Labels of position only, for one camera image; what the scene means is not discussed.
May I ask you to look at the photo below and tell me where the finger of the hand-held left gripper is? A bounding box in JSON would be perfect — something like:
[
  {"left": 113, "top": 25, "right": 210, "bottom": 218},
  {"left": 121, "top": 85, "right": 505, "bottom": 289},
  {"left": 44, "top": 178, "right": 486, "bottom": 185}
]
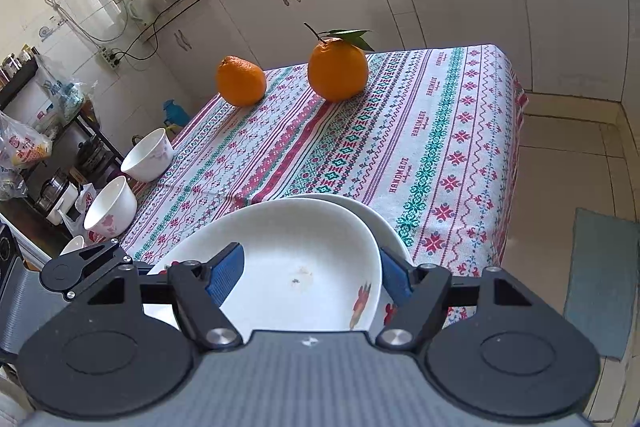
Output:
[{"left": 82, "top": 242, "right": 135, "bottom": 288}]

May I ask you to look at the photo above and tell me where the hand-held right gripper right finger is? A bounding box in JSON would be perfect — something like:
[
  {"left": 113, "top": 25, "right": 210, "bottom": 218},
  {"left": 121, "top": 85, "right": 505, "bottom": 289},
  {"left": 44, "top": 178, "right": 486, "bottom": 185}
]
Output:
[{"left": 375, "top": 247, "right": 533, "bottom": 353}]

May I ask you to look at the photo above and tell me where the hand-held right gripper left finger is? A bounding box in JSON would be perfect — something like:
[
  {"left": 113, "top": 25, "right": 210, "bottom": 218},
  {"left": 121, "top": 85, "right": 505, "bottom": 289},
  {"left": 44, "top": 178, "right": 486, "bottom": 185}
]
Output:
[{"left": 87, "top": 242, "right": 245, "bottom": 352}]

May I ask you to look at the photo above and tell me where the white bowl pink floral print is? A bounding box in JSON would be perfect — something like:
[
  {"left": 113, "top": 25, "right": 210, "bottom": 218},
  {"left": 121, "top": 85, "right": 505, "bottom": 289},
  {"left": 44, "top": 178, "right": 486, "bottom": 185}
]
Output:
[
  {"left": 59, "top": 235, "right": 87, "bottom": 257},
  {"left": 120, "top": 128, "right": 175, "bottom": 183},
  {"left": 83, "top": 175, "right": 138, "bottom": 239}
]

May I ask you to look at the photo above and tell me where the stained white plate fruit print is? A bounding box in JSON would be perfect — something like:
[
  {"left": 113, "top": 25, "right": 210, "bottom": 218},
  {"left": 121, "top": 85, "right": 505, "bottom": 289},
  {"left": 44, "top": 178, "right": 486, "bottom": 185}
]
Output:
[{"left": 145, "top": 198, "right": 383, "bottom": 333}]

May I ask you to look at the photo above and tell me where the red and white plastic bag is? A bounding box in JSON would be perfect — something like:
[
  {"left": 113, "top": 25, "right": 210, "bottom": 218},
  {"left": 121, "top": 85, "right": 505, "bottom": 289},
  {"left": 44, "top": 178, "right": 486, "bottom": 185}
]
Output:
[{"left": 62, "top": 183, "right": 98, "bottom": 245}]

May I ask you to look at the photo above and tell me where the white rice cooker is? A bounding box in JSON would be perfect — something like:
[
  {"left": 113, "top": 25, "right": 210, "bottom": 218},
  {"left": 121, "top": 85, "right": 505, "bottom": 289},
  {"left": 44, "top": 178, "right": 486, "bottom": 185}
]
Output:
[{"left": 36, "top": 174, "right": 80, "bottom": 225}]

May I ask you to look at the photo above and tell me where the dark cooking pot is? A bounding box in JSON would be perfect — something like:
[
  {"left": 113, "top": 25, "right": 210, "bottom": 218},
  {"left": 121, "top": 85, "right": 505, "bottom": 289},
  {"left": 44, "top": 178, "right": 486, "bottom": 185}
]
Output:
[{"left": 77, "top": 139, "right": 108, "bottom": 172}]

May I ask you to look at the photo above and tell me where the clear bag with orange contents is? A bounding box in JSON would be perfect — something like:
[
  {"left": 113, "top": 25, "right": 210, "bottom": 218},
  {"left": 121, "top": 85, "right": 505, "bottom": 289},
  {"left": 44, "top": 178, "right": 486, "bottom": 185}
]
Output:
[{"left": 0, "top": 112, "right": 53, "bottom": 200}]

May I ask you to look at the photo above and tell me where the patterned striped tablecloth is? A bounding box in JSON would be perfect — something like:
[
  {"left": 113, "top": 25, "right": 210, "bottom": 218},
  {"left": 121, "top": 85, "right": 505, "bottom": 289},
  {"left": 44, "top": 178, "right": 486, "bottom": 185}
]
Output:
[{"left": 120, "top": 43, "right": 530, "bottom": 328}]

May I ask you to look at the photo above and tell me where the blue jug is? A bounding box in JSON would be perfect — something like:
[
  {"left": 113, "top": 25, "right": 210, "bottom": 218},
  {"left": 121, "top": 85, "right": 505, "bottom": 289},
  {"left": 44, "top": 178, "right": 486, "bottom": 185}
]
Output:
[{"left": 162, "top": 99, "right": 192, "bottom": 132}]

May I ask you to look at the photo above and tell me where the clear plastic bag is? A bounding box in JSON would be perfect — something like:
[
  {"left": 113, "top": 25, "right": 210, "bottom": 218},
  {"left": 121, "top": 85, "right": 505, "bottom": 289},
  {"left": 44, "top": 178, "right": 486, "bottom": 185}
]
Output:
[{"left": 34, "top": 56, "right": 98, "bottom": 124}]

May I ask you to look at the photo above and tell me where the orange without leaf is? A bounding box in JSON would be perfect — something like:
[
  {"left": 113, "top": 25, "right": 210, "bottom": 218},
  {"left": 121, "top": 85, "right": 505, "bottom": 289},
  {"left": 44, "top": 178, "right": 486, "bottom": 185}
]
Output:
[{"left": 216, "top": 56, "right": 267, "bottom": 108}]

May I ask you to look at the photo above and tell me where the black shelf rack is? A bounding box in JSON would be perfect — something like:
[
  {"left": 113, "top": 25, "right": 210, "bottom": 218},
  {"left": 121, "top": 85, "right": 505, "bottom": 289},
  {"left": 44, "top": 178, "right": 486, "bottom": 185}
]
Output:
[{"left": 0, "top": 57, "right": 126, "bottom": 228}]

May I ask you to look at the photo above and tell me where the teal floor mat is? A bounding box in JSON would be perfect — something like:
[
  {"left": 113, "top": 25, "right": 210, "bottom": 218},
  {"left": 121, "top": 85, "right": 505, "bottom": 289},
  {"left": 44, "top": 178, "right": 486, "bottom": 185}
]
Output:
[{"left": 564, "top": 208, "right": 640, "bottom": 360}]

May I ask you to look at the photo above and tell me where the orange with stem and leaf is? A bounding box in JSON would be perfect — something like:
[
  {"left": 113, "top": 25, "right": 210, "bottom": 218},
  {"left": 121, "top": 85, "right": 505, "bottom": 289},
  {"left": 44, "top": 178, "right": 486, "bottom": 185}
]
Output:
[{"left": 304, "top": 23, "right": 375, "bottom": 102}]

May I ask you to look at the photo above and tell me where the white electric kettle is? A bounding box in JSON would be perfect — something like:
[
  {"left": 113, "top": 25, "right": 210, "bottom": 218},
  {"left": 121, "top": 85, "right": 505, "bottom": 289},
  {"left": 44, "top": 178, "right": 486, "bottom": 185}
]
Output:
[{"left": 127, "top": 0, "right": 157, "bottom": 28}]

